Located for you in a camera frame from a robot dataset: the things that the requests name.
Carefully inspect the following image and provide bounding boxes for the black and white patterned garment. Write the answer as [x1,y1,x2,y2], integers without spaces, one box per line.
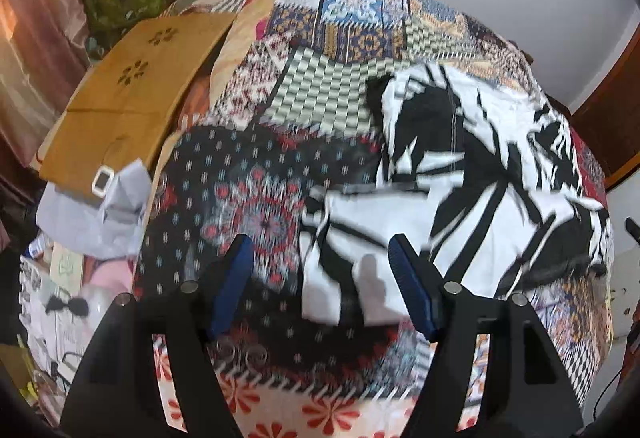
[300,63,613,326]

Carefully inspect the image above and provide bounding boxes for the patchwork patterned bedsheet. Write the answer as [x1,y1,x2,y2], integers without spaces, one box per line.
[131,0,615,438]

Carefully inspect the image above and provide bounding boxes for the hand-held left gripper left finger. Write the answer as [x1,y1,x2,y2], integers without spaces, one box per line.
[59,234,255,438]

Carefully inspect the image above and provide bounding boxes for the pale grey cloth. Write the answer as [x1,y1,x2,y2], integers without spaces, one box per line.
[36,158,152,261]

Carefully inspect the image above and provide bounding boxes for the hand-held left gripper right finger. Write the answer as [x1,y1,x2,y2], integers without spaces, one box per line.
[388,233,586,438]

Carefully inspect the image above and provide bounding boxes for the wooden door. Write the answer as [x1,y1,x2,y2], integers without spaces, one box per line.
[570,20,640,191]

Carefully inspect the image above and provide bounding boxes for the white buckle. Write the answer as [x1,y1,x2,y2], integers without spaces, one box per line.
[91,166,115,197]

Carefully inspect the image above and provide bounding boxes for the pink curtain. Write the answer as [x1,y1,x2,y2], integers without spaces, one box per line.
[0,0,91,169]

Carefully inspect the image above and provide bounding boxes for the brown wooden lap table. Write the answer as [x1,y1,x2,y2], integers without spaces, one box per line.
[38,11,238,199]

